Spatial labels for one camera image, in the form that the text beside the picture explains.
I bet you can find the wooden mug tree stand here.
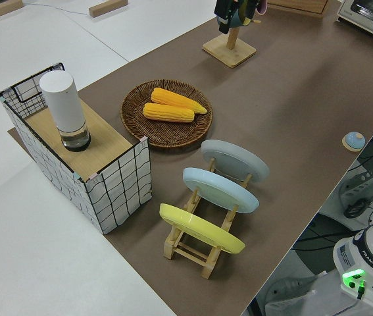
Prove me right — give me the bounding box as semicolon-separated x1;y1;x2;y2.
202;0;262;69

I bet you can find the grey round plate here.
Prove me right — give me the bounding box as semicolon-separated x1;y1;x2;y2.
201;139;270;185

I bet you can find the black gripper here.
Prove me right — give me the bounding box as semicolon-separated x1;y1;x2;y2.
213;0;238;34

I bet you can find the round brown wicker basket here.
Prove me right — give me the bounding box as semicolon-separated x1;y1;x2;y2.
120;78;214;151

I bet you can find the wooden plate rack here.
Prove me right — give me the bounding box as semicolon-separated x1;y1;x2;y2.
163;157;255;280

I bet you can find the black wire grid storage box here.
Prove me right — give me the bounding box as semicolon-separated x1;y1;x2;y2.
0;61;153;235

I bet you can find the white toaster oven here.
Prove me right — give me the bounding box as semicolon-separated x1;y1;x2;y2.
335;0;373;41

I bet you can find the wooden drawer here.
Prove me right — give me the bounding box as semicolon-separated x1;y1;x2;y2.
267;0;329;14

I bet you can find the wooden drawer cabinet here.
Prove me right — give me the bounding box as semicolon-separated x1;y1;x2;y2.
267;0;330;18

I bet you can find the brown table mat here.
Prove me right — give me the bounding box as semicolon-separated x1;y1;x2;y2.
7;0;373;316

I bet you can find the grey power strip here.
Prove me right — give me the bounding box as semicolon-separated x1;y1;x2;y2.
338;166;373;211

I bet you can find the black power adapter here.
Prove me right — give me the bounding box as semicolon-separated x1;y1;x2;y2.
343;199;370;219

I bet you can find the yellow corn cob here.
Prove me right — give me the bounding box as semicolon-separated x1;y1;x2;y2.
143;102;196;124
150;87;208;115

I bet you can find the yellow round plate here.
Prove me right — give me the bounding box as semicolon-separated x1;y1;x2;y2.
159;203;247;255

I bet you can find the dark teal mug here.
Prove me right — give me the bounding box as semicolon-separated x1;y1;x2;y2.
217;0;255;29

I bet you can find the short wooden block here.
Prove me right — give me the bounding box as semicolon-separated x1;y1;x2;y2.
88;0;129;18

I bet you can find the light blue round plate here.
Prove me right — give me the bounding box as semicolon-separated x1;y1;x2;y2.
182;167;261;215

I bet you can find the light wooden board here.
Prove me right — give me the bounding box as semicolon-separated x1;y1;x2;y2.
24;98;133;175

